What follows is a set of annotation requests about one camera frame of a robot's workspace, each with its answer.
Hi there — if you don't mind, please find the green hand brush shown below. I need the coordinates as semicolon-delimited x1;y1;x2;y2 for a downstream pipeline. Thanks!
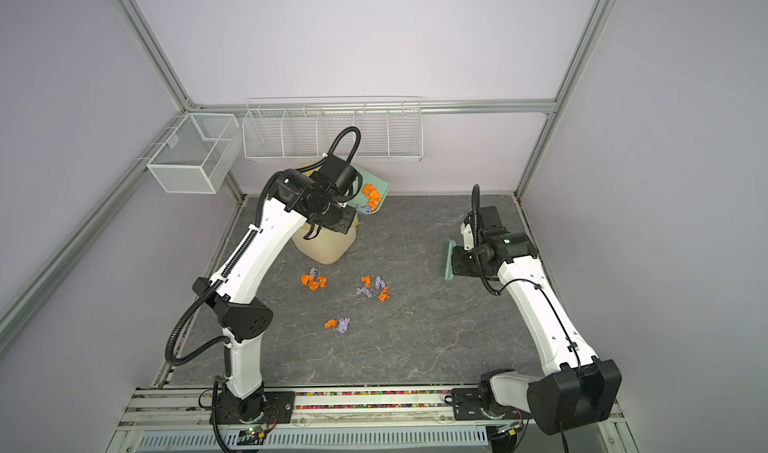
441;239;456;281

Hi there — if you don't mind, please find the green plastic dustpan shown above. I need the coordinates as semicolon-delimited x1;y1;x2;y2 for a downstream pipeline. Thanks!
349;165;390;215

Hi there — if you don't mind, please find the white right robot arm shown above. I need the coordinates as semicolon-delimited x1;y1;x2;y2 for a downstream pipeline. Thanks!
442;186;622;435

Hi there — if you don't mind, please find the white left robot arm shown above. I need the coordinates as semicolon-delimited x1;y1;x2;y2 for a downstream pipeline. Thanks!
164;126;363;423

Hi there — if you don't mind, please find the beige bin yellow bag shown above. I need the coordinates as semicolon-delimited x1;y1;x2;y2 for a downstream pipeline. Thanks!
275;169;358;265

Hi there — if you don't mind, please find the small white mesh basket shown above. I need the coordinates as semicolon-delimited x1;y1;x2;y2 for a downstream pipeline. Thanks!
147;113;243;194

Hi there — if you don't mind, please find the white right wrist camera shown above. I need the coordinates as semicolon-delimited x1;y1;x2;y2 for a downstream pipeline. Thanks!
460;223;475;251

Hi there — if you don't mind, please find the long white wire basket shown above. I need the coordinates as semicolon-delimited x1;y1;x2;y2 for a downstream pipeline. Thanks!
241;96;424;162

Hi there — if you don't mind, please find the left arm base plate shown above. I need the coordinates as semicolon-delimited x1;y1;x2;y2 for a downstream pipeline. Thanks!
212;389;296;425

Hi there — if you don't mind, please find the aluminium front rail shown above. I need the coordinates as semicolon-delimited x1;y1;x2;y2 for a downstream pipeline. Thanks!
116;383;625;433

